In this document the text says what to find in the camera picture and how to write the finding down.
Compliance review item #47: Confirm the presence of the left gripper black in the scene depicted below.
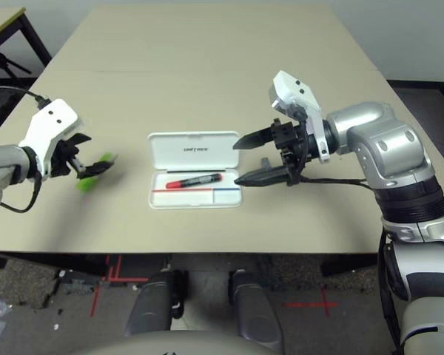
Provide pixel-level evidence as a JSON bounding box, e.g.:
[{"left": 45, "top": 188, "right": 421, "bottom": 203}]
[{"left": 50, "top": 132, "right": 115, "bottom": 180}]

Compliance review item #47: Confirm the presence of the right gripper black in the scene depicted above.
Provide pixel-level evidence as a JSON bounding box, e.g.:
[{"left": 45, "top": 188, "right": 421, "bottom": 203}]
[{"left": 232, "top": 118, "right": 314, "bottom": 187}]

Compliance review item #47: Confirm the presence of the green eraser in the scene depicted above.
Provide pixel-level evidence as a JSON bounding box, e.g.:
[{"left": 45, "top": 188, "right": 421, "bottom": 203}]
[{"left": 76, "top": 153, "right": 119, "bottom": 194}]

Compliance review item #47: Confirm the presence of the white plastic pencil case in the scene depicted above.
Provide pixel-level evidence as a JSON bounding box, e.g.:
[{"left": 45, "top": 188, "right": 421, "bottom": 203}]
[{"left": 146, "top": 129, "right": 243, "bottom": 210}]

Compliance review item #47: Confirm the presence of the red and black marker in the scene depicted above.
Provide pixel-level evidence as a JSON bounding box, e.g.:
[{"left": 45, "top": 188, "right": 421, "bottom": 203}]
[{"left": 165, "top": 172, "right": 223, "bottom": 189}]

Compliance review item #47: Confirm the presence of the black table foot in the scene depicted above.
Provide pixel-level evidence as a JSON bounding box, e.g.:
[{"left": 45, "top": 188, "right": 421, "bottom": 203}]
[
  {"left": 320, "top": 253, "right": 384, "bottom": 278},
  {"left": 0, "top": 251, "right": 110, "bottom": 278}
]

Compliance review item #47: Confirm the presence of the black tripod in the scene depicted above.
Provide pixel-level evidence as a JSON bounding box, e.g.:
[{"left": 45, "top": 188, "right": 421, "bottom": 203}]
[{"left": 0, "top": 47, "right": 33, "bottom": 81}]

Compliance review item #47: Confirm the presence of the grey right robot leg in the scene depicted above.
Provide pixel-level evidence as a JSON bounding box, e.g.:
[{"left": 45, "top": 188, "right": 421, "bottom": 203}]
[{"left": 227, "top": 269, "right": 286, "bottom": 352}]

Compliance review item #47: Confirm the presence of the grey robot leg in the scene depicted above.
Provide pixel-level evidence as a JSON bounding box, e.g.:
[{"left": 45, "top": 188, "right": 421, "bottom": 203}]
[
  {"left": 227, "top": 269, "right": 286, "bottom": 352},
  {"left": 124, "top": 271, "right": 188, "bottom": 339}
]

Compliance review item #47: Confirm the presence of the grey left robot leg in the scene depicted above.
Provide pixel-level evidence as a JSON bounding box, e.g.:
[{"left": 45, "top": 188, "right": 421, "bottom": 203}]
[{"left": 124, "top": 271, "right": 188, "bottom": 339}]

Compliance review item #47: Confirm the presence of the grey robot torso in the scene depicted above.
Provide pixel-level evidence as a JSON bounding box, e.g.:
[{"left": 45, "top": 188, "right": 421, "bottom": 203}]
[{"left": 64, "top": 331, "right": 282, "bottom": 355}]

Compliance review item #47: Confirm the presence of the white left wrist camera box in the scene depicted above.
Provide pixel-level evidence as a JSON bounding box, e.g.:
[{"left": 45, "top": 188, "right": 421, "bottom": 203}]
[{"left": 18, "top": 98, "right": 84, "bottom": 177}]

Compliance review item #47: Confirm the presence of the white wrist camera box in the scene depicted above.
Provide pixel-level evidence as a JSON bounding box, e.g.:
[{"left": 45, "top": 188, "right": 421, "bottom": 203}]
[
  {"left": 268, "top": 70, "right": 336, "bottom": 163},
  {"left": 18, "top": 98, "right": 84, "bottom": 177}
]

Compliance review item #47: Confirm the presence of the black left camera cable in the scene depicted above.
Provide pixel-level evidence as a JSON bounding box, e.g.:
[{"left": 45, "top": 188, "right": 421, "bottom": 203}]
[{"left": 0, "top": 85, "right": 53, "bottom": 110}]

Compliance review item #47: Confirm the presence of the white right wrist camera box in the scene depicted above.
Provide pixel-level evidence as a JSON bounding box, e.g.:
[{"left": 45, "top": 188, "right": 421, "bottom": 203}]
[{"left": 268, "top": 70, "right": 336, "bottom": 163}]

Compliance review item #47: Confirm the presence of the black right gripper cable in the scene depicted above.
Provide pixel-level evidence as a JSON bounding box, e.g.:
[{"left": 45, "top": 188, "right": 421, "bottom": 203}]
[{"left": 299, "top": 176, "right": 378, "bottom": 192}]

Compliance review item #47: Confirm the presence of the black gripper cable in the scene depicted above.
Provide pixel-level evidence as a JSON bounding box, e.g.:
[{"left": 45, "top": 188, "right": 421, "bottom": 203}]
[
  {"left": 299, "top": 176, "right": 378, "bottom": 192},
  {"left": 0, "top": 172, "right": 42, "bottom": 214}
]

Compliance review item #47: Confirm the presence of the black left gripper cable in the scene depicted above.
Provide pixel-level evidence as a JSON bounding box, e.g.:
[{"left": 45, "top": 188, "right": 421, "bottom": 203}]
[{"left": 0, "top": 172, "right": 42, "bottom": 214}]

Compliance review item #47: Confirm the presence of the side table with black frame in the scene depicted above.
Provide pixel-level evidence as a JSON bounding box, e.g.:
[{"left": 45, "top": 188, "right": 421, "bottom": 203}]
[{"left": 0, "top": 6, "right": 53, "bottom": 81}]

